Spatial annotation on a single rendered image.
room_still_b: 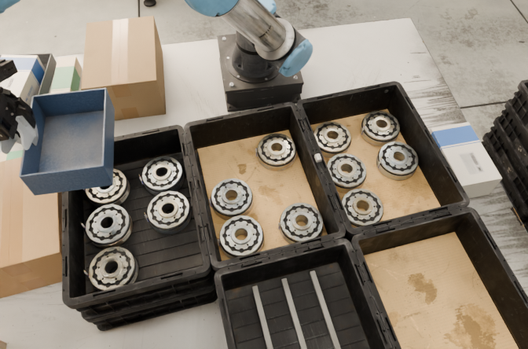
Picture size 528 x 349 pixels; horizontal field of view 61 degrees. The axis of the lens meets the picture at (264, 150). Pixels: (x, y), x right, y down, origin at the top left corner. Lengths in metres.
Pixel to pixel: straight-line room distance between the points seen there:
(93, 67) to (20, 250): 0.59
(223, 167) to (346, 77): 0.62
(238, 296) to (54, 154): 0.49
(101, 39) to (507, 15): 2.54
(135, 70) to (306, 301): 0.83
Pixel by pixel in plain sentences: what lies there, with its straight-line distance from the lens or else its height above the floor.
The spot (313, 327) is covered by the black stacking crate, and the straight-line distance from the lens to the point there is 1.03.
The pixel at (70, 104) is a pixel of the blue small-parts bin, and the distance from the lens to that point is 1.04.
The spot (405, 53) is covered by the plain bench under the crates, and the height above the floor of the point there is 0.70.
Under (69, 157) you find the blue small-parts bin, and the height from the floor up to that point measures 1.07.
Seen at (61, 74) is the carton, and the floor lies 0.76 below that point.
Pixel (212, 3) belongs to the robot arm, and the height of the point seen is 1.28.
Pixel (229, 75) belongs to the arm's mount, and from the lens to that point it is 1.43.
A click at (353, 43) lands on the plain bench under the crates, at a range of 1.72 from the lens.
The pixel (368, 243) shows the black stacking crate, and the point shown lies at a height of 0.90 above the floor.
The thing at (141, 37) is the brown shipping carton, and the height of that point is 0.86.
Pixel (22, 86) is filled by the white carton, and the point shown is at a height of 0.79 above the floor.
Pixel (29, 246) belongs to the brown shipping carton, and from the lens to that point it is 1.17.
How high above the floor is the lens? 1.82
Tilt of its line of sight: 55 degrees down
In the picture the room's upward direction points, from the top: straight up
